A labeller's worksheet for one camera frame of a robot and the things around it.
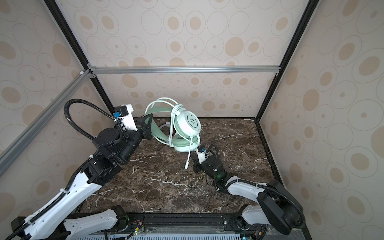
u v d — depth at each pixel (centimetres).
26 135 56
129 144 48
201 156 71
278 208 42
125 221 66
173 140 53
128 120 47
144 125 49
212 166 61
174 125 49
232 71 181
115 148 41
